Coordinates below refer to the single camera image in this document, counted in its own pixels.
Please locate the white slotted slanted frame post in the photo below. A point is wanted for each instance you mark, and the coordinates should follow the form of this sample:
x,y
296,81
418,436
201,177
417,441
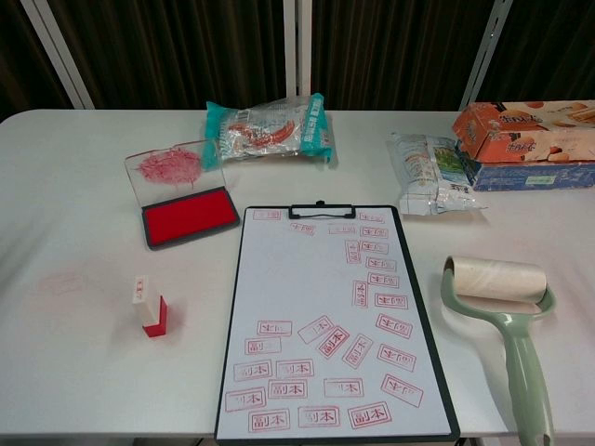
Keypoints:
x,y
488,46

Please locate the blue flat carton box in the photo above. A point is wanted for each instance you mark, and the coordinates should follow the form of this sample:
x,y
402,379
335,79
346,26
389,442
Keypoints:
x,y
534,177

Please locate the white upright frame post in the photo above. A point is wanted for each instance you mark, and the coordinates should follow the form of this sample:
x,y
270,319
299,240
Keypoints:
x,y
297,51

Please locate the white green snack bag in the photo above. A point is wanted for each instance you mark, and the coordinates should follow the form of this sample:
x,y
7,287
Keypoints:
x,y
427,172

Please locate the white red rubber stamp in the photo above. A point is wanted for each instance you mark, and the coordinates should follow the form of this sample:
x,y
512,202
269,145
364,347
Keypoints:
x,y
153,326

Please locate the red ink pad clear lid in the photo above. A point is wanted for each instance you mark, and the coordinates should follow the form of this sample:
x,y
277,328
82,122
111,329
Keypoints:
x,y
186,219

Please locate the dark pleated curtain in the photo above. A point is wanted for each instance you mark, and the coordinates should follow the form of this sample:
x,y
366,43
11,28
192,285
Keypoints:
x,y
186,46

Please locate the green lint roller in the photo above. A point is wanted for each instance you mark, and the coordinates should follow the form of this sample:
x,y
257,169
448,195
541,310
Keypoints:
x,y
520,348

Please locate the teal sausage snack bag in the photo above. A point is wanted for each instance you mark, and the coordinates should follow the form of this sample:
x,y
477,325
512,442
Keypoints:
x,y
269,132

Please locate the white board with red labels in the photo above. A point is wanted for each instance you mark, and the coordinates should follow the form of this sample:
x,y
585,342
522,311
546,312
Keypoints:
x,y
297,288

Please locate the black clipboard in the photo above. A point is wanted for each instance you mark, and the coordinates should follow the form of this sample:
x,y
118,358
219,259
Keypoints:
x,y
292,212

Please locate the orange biscuit box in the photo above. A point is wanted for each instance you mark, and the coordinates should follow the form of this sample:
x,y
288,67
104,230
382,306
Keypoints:
x,y
511,139

